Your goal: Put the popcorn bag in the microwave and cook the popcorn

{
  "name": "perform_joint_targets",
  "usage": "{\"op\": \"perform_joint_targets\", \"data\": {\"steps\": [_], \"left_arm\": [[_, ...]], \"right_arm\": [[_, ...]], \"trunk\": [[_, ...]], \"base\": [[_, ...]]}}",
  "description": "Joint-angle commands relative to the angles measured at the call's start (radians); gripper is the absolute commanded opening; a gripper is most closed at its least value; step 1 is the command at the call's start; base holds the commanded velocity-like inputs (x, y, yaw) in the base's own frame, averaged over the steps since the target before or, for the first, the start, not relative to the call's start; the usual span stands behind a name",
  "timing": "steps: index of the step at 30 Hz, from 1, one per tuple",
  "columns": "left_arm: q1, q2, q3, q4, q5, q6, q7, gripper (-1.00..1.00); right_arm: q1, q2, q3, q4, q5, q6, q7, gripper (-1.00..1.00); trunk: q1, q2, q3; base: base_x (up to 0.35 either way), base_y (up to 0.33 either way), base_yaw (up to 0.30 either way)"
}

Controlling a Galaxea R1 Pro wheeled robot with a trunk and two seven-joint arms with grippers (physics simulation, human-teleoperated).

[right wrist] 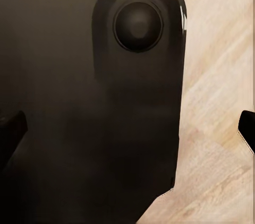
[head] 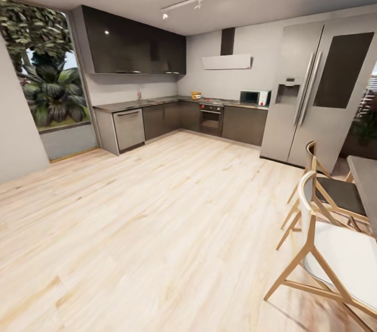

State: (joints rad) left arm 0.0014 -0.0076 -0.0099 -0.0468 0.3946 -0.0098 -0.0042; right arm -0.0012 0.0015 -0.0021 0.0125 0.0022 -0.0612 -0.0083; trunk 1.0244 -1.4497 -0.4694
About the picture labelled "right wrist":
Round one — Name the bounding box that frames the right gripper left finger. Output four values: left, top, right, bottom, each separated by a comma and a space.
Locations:
0, 110, 28, 174

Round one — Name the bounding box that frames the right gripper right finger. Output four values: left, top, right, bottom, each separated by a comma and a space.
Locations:
238, 110, 255, 152

